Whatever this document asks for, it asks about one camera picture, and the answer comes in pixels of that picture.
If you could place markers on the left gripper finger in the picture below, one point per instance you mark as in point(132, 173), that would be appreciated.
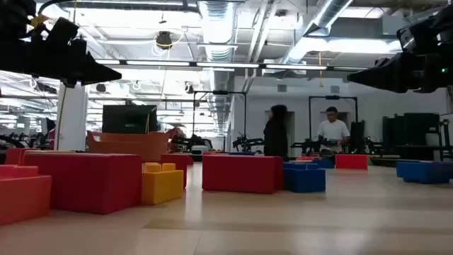
point(99, 72)

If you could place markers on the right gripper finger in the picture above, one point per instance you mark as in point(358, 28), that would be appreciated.
point(382, 76)

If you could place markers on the orange studded block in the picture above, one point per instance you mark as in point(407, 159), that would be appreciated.
point(351, 162)
point(306, 158)

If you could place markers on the blue studded brick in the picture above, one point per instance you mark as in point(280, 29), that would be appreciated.
point(423, 173)
point(304, 180)

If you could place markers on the small blue studded block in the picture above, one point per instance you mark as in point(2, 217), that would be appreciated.
point(323, 163)

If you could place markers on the red smooth block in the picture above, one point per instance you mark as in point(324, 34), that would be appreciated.
point(85, 184)
point(240, 175)

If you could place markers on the small yellow studded block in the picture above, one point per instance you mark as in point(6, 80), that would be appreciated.
point(161, 186)

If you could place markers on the red studded block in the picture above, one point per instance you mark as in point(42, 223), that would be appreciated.
point(21, 198)

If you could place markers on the black background robot arm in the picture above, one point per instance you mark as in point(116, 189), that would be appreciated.
point(304, 144)
point(247, 143)
point(193, 141)

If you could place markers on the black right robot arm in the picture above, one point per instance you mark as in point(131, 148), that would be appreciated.
point(446, 21)

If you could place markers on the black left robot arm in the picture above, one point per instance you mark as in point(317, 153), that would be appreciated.
point(10, 42)

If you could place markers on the white column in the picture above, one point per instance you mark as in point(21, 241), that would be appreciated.
point(76, 117)

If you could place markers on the black monitor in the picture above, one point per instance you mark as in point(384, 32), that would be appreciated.
point(129, 118)

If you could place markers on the black bar with light strips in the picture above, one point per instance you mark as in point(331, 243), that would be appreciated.
point(159, 63)

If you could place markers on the black rack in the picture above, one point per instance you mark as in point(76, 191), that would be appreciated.
point(410, 131)

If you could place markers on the black ceiling dome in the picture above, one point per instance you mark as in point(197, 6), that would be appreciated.
point(164, 39)

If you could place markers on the person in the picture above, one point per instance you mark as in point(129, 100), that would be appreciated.
point(332, 131)
point(276, 134)

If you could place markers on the orange plastic bin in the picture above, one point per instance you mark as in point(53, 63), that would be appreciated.
point(127, 145)

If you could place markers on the red cart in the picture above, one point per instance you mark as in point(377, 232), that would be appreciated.
point(176, 136)

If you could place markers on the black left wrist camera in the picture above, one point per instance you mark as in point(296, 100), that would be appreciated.
point(62, 31)

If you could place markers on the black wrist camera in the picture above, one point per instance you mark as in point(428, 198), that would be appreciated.
point(419, 33)
point(62, 31)

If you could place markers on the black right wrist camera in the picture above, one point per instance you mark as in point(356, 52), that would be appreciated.
point(419, 33)

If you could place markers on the black gantry frame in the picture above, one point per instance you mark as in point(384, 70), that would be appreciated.
point(219, 93)
point(332, 97)

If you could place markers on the black aluminium table frame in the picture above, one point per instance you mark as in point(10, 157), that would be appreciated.
point(384, 162)

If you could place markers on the silver ceiling duct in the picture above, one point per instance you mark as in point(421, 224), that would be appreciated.
point(217, 32)

